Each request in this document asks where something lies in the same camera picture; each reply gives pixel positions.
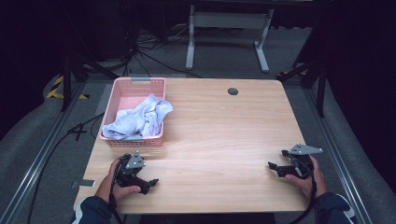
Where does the black tripod stand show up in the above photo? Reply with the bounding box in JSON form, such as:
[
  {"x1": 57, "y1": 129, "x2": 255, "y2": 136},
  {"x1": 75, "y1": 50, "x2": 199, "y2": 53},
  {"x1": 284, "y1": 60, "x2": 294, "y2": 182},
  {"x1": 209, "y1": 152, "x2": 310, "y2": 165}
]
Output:
[
  {"x1": 276, "y1": 57, "x2": 329, "y2": 119},
  {"x1": 60, "y1": 50, "x2": 120, "y2": 113}
]

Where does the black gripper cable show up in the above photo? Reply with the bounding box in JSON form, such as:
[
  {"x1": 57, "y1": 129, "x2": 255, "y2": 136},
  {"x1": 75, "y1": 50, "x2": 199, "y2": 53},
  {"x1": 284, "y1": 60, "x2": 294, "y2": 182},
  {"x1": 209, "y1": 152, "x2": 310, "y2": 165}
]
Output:
[
  {"x1": 106, "y1": 160, "x2": 125, "y2": 224},
  {"x1": 288, "y1": 155, "x2": 319, "y2": 224}
]

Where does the person's left hand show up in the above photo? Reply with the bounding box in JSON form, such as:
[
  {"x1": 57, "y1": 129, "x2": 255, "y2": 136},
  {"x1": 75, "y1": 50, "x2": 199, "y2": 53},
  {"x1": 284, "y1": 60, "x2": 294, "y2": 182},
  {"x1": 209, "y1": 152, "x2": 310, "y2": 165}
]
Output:
[{"x1": 94, "y1": 158, "x2": 143, "y2": 203}]

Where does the yellow black floor tape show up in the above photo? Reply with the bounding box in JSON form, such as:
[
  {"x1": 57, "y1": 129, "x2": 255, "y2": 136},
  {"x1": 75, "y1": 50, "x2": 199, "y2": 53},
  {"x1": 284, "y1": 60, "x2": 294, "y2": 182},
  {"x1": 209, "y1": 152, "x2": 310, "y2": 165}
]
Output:
[{"x1": 45, "y1": 75, "x2": 91, "y2": 101}]

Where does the white printed towel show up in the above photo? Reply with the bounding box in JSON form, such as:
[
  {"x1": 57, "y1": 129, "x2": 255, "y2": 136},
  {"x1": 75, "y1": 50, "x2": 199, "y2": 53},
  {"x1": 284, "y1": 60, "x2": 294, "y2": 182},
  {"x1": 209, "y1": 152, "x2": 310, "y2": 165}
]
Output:
[{"x1": 101, "y1": 92, "x2": 175, "y2": 141}]

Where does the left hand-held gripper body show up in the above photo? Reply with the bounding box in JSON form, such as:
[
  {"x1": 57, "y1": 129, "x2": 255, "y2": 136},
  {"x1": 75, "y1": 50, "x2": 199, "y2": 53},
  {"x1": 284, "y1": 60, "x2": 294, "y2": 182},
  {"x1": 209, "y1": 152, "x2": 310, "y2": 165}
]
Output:
[{"x1": 115, "y1": 150, "x2": 148, "y2": 189}]

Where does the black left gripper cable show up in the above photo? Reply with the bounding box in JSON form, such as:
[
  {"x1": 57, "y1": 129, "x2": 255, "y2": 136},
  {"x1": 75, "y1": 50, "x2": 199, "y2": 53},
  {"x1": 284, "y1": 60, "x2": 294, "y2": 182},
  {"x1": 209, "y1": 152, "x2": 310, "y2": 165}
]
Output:
[{"x1": 106, "y1": 160, "x2": 125, "y2": 224}]

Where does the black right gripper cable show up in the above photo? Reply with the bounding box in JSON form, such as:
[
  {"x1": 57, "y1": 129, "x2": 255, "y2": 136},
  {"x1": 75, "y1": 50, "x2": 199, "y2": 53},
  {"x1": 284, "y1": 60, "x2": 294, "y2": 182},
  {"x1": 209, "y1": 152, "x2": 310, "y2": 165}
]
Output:
[{"x1": 288, "y1": 155, "x2": 319, "y2": 224}]

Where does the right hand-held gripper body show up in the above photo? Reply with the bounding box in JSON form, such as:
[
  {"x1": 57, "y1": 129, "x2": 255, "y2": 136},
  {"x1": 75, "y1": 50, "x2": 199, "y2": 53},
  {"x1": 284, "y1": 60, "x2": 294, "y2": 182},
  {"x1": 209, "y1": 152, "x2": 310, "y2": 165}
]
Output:
[{"x1": 277, "y1": 143, "x2": 324, "y2": 180}]

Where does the thin black floor cable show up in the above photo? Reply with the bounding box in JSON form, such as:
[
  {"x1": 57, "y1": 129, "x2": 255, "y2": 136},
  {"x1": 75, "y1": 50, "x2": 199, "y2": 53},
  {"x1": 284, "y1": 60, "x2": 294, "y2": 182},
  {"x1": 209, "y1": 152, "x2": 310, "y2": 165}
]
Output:
[{"x1": 135, "y1": 49, "x2": 204, "y2": 79}]

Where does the person's right hand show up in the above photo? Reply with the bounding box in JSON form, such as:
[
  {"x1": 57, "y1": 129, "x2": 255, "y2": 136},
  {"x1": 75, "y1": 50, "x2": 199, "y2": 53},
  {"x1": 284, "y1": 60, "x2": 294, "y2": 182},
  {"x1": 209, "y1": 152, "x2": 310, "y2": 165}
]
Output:
[{"x1": 284, "y1": 155, "x2": 329, "y2": 200}]

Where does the aluminium floor rail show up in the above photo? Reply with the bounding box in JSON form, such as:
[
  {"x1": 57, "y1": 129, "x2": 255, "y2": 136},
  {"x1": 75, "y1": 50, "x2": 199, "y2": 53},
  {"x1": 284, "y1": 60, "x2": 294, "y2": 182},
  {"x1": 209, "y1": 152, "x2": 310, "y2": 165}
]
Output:
[
  {"x1": 304, "y1": 88, "x2": 373, "y2": 224},
  {"x1": 0, "y1": 81, "x2": 87, "y2": 224}
]

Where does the pink plastic basket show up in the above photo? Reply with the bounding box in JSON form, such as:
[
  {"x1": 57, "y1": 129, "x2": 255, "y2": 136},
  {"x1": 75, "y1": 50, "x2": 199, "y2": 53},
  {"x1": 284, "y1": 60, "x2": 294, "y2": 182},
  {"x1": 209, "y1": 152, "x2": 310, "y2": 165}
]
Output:
[{"x1": 99, "y1": 77, "x2": 167, "y2": 148}]

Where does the grey metal desk frame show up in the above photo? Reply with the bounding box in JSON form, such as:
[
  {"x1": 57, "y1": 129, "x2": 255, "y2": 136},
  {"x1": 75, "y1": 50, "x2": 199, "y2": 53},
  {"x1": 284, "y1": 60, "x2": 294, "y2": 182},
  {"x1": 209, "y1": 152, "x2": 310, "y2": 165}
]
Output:
[{"x1": 185, "y1": 4, "x2": 276, "y2": 75}]

